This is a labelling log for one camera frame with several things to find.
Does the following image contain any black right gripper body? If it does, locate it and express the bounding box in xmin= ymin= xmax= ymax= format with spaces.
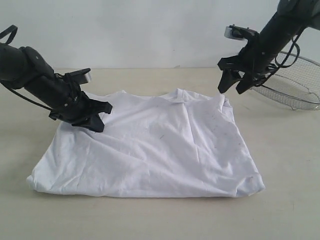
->
xmin=217 ymin=39 xmax=272 ymax=78

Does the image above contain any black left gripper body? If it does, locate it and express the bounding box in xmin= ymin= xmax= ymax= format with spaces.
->
xmin=49 ymin=91 xmax=113 ymax=124

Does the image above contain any white t-shirt red logo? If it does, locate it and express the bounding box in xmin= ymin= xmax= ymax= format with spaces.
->
xmin=26 ymin=89 xmax=265 ymax=198

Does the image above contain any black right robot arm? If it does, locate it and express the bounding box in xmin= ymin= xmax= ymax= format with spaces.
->
xmin=218 ymin=0 xmax=320 ymax=94

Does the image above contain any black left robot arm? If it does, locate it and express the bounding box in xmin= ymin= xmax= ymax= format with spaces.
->
xmin=0 ymin=43 xmax=113 ymax=133

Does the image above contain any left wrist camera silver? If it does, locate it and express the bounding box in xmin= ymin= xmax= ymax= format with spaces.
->
xmin=55 ymin=68 xmax=92 ymax=85

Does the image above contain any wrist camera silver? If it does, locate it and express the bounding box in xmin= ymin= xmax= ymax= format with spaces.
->
xmin=224 ymin=24 xmax=259 ymax=41
xmin=55 ymin=68 xmax=92 ymax=85

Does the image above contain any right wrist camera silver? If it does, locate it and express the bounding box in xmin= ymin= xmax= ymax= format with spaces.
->
xmin=224 ymin=24 xmax=259 ymax=41

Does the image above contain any metal wire mesh basket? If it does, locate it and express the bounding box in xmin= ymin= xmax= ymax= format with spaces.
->
xmin=252 ymin=54 xmax=320 ymax=110

